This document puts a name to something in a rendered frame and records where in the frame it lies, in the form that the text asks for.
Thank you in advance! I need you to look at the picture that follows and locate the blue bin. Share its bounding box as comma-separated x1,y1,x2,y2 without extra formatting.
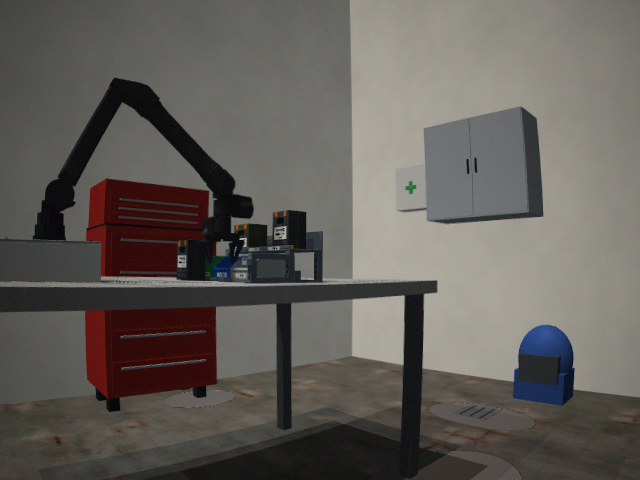
213,256,243,278

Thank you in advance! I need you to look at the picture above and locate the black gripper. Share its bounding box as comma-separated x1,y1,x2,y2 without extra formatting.
199,215,244,265

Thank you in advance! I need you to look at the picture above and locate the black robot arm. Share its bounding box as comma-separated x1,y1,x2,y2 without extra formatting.
33,78,254,240

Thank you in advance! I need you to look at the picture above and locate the green open bin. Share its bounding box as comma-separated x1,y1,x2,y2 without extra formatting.
205,256,226,277

